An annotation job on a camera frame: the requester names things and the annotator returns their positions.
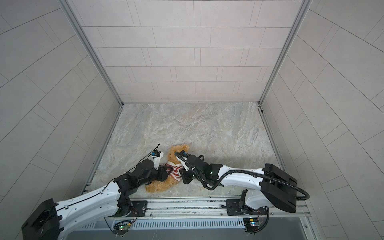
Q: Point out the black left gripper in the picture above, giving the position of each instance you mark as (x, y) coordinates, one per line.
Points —
(163, 173)

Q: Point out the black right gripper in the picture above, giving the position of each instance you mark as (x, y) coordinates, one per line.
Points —
(184, 176)

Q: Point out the tan plush teddy bear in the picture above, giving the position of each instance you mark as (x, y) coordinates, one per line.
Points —
(157, 186)

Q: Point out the red white striped knit sweater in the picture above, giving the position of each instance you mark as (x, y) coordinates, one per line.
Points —
(176, 173)

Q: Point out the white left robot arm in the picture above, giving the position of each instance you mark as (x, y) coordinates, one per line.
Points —
(54, 220)

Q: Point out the white ventilation grille strip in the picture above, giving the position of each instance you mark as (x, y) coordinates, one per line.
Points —
(188, 224)

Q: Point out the left circuit board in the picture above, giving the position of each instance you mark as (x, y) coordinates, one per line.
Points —
(121, 228)

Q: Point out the circuit board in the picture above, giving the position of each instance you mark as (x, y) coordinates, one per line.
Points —
(121, 228)
(251, 225)

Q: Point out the right circuit board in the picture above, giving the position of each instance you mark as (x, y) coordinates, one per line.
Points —
(251, 225)

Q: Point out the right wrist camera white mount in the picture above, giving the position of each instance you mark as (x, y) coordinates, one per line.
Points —
(183, 158)

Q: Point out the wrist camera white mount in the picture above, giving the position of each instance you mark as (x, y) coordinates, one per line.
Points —
(183, 158)
(157, 155)

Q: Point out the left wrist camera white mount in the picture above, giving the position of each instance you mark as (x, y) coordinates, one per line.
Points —
(157, 155)

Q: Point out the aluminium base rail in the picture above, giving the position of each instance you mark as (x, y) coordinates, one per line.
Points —
(186, 208)

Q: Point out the aluminium corner post left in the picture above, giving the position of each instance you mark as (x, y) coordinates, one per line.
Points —
(88, 47)

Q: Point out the aluminium corner post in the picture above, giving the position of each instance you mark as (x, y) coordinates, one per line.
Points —
(288, 42)
(88, 47)

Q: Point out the aluminium corner post right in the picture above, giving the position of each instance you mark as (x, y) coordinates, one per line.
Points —
(288, 42)

